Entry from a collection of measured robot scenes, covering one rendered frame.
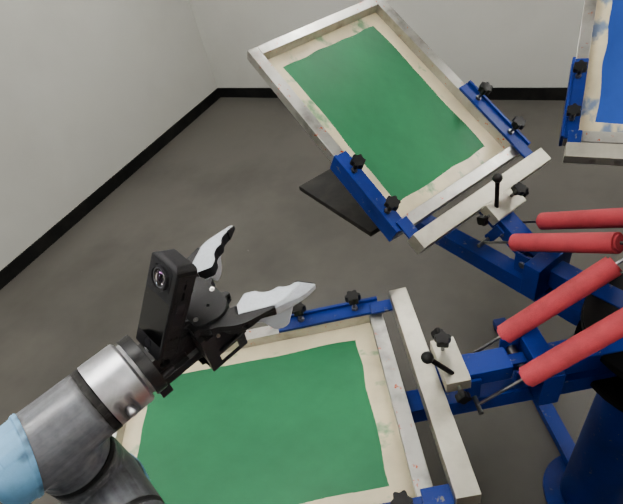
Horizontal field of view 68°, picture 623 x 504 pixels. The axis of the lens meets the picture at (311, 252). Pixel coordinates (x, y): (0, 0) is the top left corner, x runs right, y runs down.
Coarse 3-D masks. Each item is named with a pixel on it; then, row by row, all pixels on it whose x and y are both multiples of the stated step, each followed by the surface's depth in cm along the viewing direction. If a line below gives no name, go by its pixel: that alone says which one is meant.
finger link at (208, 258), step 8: (224, 232) 59; (232, 232) 60; (208, 240) 58; (216, 240) 58; (224, 240) 59; (200, 248) 57; (208, 248) 57; (216, 248) 57; (200, 256) 56; (208, 256) 56; (216, 256) 57; (200, 264) 55; (208, 264) 55; (216, 264) 56; (200, 272) 55; (208, 272) 55; (216, 272) 60; (216, 280) 60
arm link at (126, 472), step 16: (112, 448) 49; (112, 464) 48; (128, 464) 50; (96, 480) 46; (112, 480) 48; (128, 480) 48; (144, 480) 49; (64, 496) 46; (80, 496) 46; (96, 496) 46; (112, 496) 46; (128, 496) 46
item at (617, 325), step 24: (552, 216) 130; (576, 216) 123; (600, 216) 117; (528, 240) 124; (552, 240) 118; (576, 240) 112; (600, 240) 106; (600, 264) 103; (576, 288) 105; (528, 312) 111; (552, 312) 108; (504, 336) 113; (576, 336) 100; (600, 336) 96; (552, 360) 101; (576, 360) 99; (528, 384) 105
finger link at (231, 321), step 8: (232, 312) 50; (248, 312) 50; (256, 312) 50; (264, 312) 50; (272, 312) 51; (216, 320) 50; (224, 320) 50; (232, 320) 50; (240, 320) 49; (248, 320) 49; (256, 320) 50; (216, 328) 49; (224, 328) 49; (232, 328) 49; (240, 328) 50; (248, 328) 50
